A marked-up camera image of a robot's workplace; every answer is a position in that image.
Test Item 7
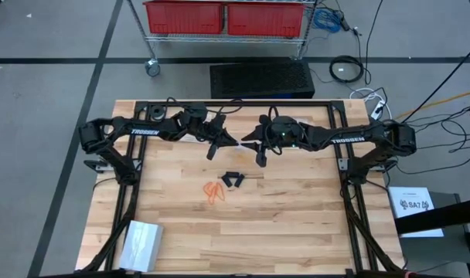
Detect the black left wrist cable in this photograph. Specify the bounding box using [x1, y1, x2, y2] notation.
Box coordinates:
[163, 97, 244, 117]

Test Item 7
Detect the black power adapter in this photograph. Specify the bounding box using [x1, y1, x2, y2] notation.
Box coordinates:
[336, 9, 354, 32]

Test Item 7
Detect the black perforated floor mat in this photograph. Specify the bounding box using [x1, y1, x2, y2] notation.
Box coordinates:
[209, 61, 316, 100]

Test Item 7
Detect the curved black floor cable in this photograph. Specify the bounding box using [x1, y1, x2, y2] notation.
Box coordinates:
[364, 0, 385, 86]

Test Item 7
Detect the orange rubber band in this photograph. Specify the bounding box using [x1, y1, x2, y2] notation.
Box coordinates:
[203, 181, 217, 206]
[213, 182, 226, 203]

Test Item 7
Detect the orange extension cable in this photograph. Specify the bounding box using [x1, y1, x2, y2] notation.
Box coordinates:
[393, 87, 470, 120]

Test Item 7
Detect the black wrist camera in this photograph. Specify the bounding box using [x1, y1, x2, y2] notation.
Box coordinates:
[255, 149, 269, 168]
[206, 143, 221, 161]

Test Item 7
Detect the black tape roll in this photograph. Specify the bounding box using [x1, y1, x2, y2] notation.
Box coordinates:
[148, 103, 167, 121]

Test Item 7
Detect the grey cart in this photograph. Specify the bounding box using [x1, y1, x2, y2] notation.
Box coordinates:
[397, 191, 470, 278]

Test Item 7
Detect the black bar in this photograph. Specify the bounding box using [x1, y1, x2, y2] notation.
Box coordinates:
[393, 195, 470, 237]

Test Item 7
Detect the black cable coil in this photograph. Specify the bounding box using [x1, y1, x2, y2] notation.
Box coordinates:
[329, 55, 366, 84]

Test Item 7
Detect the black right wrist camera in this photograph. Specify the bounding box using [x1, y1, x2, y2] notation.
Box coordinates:
[255, 149, 269, 168]

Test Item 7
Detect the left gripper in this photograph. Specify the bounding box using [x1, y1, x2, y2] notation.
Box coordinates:
[198, 114, 240, 149]

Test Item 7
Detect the silver mounting bracket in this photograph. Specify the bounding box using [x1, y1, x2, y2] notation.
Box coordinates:
[83, 159, 116, 173]

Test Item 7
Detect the blue cable coil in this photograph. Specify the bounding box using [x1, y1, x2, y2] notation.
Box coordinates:
[311, 7, 342, 34]

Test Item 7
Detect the looped black cable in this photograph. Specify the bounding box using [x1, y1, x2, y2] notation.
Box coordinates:
[403, 107, 470, 154]

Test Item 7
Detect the straight black floor cable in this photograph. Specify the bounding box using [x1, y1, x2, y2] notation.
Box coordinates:
[399, 49, 470, 125]

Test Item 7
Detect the white SA7 booklet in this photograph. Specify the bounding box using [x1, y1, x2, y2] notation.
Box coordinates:
[388, 186, 444, 239]

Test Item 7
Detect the red plastic storage bin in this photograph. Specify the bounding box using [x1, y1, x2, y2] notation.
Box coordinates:
[226, 2, 305, 39]
[142, 0, 225, 36]

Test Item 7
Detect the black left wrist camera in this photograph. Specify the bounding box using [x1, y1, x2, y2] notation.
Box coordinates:
[206, 143, 221, 161]

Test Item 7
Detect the long black cable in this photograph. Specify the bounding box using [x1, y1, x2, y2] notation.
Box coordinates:
[395, 146, 470, 175]

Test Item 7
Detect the white power strip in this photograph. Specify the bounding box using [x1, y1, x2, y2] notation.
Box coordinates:
[370, 99, 387, 121]

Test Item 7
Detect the chrome wire shelf rack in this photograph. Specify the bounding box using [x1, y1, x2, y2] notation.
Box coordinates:
[125, 0, 321, 77]

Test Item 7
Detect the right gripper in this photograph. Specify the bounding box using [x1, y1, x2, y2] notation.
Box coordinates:
[240, 123, 283, 152]

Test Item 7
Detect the white cable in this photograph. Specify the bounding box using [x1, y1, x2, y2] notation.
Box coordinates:
[349, 87, 393, 121]

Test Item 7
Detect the black aluminium table frame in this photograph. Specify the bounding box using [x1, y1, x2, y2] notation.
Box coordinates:
[78, 99, 408, 278]

